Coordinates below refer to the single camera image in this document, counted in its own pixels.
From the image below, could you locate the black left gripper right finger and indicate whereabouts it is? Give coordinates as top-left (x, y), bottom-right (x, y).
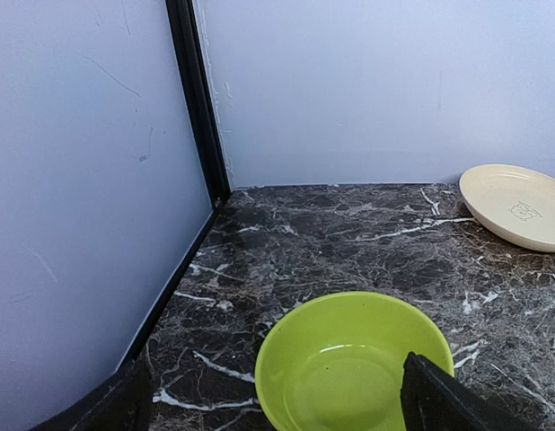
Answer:
top-left (401, 352), bottom-right (534, 431)

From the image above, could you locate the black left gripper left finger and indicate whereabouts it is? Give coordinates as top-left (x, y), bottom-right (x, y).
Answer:
top-left (70, 360), bottom-right (153, 430)

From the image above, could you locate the beige ceramic plate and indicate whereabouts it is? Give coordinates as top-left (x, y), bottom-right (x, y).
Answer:
top-left (459, 164), bottom-right (555, 252)

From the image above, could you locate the black left corner post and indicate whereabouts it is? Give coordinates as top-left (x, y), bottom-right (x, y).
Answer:
top-left (165, 0), bottom-right (231, 210)

